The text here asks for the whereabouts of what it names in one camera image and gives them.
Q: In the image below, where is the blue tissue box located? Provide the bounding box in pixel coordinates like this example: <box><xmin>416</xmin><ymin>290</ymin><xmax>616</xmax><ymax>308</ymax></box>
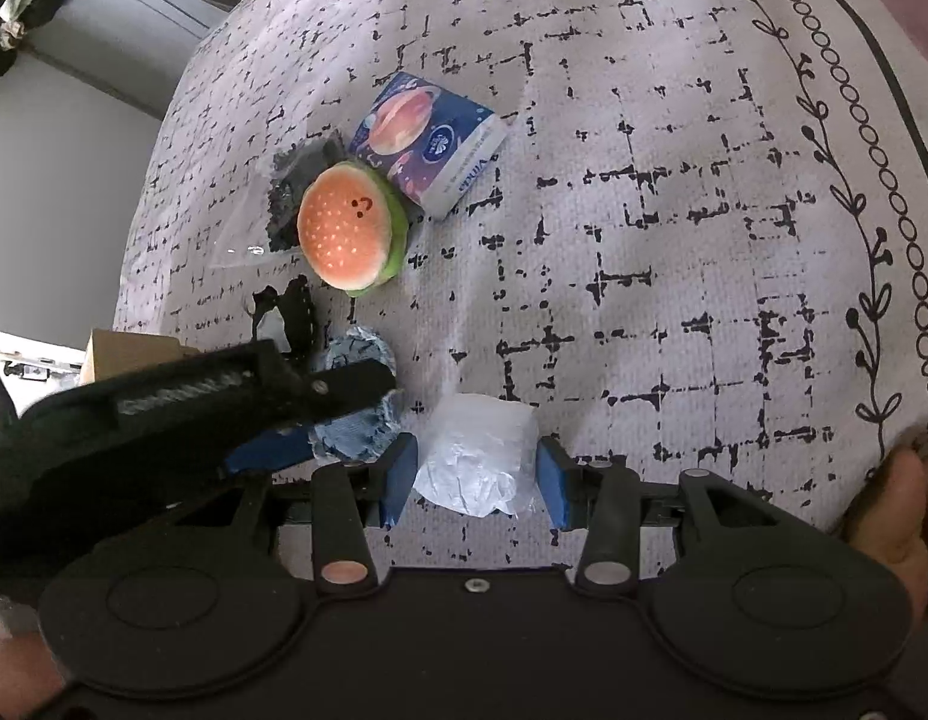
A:
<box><xmin>348</xmin><ymin>73</ymin><xmax>508</xmax><ymax>221</ymax></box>

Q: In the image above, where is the round blue denim pouch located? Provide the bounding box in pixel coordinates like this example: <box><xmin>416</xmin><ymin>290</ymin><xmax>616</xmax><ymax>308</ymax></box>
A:
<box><xmin>311</xmin><ymin>326</ymin><xmax>402</xmax><ymax>464</ymax></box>

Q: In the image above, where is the burger plush toy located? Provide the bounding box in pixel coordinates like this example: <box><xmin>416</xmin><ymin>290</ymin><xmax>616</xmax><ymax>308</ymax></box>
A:
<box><xmin>297</xmin><ymin>160</ymin><xmax>409</xmax><ymax>295</ymax></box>

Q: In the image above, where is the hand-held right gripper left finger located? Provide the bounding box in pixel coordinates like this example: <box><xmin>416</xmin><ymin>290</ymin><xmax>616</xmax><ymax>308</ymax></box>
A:
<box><xmin>171</xmin><ymin>431</ymin><xmax>421</xmax><ymax>592</ymax></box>

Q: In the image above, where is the person's bare leg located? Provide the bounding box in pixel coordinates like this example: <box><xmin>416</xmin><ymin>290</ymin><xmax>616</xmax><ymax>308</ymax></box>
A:
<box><xmin>841</xmin><ymin>444</ymin><xmax>928</xmax><ymax>642</ymax></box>

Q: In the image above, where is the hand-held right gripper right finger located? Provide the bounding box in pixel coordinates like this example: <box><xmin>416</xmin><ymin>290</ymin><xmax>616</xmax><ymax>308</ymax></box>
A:
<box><xmin>534</xmin><ymin>435</ymin><xmax>819</xmax><ymax>592</ymax></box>

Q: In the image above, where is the clear-wrapped white tissue pack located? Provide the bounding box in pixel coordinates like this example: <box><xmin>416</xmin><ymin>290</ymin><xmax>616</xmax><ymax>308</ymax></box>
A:
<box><xmin>411</xmin><ymin>392</ymin><xmax>541</xmax><ymax>518</ymax></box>

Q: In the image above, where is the grey printed blanket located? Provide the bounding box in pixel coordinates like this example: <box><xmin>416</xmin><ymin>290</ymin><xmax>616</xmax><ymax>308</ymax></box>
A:
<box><xmin>113</xmin><ymin>0</ymin><xmax>928</xmax><ymax>567</ymax></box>

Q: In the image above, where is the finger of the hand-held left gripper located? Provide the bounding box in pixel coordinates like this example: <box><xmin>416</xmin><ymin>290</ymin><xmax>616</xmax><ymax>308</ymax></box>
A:
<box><xmin>297</xmin><ymin>358</ymin><xmax>400</xmax><ymax>425</ymax></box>
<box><xmin>222</xmin><ymin>421</ymin><xmax>316</xmax><ymax>479</ymax></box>

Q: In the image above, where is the brown cardboard box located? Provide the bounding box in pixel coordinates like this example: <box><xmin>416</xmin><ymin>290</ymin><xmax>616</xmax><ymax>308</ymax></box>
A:
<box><xmin>75</xmin><ymin>328</ymin><xmax>202</xmax><ymax>389</ymax></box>

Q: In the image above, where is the person's left forearm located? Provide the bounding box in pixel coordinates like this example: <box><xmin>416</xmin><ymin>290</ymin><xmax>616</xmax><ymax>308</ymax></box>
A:
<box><xmin>0</xmin><ymin>592</ymin><xmax>66</xmax><ymax>710</ymax></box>

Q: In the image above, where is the clear bag with dark contents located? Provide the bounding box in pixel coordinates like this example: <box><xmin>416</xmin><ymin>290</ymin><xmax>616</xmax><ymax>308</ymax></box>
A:
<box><xmin>211</xmin><ymin>129</ymin><xmax>349</xmax><ymax>269</ymax></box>

